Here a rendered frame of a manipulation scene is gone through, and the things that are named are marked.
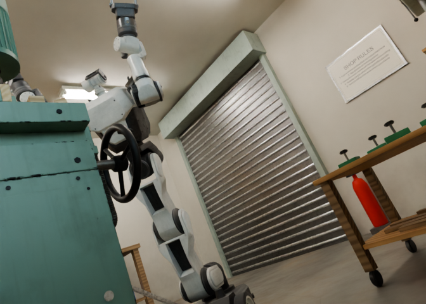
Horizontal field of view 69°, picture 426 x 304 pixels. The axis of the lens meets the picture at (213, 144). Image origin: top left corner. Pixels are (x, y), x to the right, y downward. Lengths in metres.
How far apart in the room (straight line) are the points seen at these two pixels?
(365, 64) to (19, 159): 3.13
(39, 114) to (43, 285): 0.40
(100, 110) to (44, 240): 0.98
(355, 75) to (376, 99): 0.31
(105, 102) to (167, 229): 0.72
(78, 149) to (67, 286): 0.34
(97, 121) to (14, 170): 0.89
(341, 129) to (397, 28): 1.05
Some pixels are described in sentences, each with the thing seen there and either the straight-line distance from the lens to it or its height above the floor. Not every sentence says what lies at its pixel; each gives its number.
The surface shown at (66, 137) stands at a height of 0.82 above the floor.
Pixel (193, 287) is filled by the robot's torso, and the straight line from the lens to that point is 1.76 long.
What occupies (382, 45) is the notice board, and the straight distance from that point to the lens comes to 3.46.
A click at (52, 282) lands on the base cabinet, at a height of 0.47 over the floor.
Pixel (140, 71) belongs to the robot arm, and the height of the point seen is 1.20.
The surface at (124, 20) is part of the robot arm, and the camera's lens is 1.57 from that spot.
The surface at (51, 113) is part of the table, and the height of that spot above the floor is 0.87.
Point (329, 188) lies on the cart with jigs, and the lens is 1.61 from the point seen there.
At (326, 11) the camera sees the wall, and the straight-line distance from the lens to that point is 3.80.
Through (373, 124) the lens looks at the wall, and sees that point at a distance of 3.43.
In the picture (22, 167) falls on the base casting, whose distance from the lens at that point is 0.85.
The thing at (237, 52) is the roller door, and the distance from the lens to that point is 4.05.
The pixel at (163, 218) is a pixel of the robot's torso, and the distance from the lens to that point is 1.69.
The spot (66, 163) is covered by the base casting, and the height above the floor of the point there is 0.73.
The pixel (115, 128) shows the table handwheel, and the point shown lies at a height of 0.92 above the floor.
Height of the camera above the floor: 0.40
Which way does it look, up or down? 18 degrees up
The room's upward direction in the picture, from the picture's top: 23 degrees counter-clockwise
